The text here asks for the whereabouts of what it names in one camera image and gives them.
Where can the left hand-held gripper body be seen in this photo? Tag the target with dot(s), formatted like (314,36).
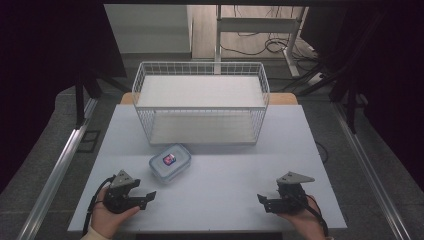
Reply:
(117,196)

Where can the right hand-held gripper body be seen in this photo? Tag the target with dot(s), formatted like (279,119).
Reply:
(292,196)

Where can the person's left hand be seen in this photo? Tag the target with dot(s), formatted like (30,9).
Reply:
(107,220)

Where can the person's right hand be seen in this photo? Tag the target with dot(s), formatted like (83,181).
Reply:
(304,221)

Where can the clear plastic food container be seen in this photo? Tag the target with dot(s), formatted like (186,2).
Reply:
(173,168)

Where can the wooden table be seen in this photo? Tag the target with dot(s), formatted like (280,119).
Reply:
(283,98)

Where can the black metal stand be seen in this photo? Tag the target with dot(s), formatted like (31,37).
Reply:
(80,100)
(350,103)

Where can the white power strip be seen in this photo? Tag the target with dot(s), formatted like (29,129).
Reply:
(315,78)

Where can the black floor frame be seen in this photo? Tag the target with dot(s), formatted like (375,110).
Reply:
(89,141)

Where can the aluminium floor rail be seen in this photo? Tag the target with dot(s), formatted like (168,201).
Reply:
(53,180)
(370,173)

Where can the white metal desk frame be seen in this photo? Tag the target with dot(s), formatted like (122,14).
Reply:
(256,24)

